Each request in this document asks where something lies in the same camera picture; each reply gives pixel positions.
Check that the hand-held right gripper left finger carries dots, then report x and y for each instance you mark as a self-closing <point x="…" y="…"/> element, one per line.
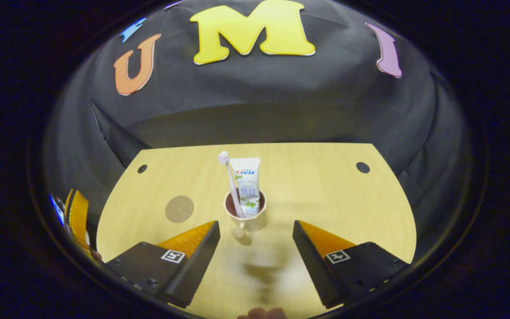
<point x="197" y="261"/>

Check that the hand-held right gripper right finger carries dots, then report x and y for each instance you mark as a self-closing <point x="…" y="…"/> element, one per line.
<point x="312" y="261"/>

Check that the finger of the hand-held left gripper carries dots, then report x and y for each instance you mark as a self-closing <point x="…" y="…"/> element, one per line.
<point x="79" y="217"/>

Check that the round brown coaster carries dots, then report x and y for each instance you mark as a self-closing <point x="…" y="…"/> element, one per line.
<point x="179" y="209"/>

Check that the beige cup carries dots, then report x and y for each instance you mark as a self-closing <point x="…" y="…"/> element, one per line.
<point x="250" y="223"/>

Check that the white toothpaste tube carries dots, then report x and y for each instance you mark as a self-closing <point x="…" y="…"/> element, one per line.
<point x="247" y="181"/>

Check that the wooden desktop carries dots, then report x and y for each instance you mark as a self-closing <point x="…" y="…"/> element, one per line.
<point x="334" y="199"/>

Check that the black desk grommet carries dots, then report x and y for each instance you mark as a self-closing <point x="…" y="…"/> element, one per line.
<point x="363" y="167"/>
<point x="142" y="168"/>

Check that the black backdrop cloth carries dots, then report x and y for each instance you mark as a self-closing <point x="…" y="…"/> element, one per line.
<point x="281" y="97"/>

